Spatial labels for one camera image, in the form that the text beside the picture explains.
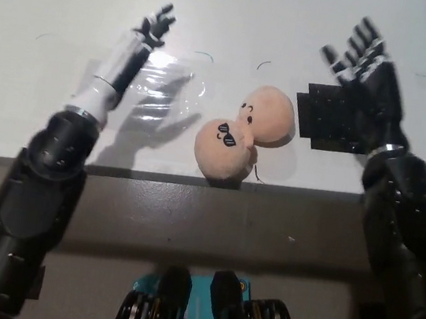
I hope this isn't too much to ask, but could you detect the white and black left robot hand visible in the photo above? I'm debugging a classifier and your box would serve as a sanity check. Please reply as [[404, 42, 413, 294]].
[[61, 0, 180, 135]]

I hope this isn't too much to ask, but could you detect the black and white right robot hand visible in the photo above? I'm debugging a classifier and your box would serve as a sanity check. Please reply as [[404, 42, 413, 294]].
[[307, 10, 423, 156]]

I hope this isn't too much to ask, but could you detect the peach dumpling plush winking face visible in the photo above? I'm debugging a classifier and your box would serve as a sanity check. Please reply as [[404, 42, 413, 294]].
[[233, 82, 299, 150]]

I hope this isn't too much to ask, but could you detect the peach dumpling plush with sunglasses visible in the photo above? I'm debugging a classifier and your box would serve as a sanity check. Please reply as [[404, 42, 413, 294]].
[[189, 113, 263, 186]]

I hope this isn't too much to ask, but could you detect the clear glossy plastic film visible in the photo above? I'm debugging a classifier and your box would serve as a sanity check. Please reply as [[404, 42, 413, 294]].
[[79, 41, 213, 127]]

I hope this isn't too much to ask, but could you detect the black tape patch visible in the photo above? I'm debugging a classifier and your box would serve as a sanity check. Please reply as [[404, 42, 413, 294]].
[[288, 79, 382, 158]]

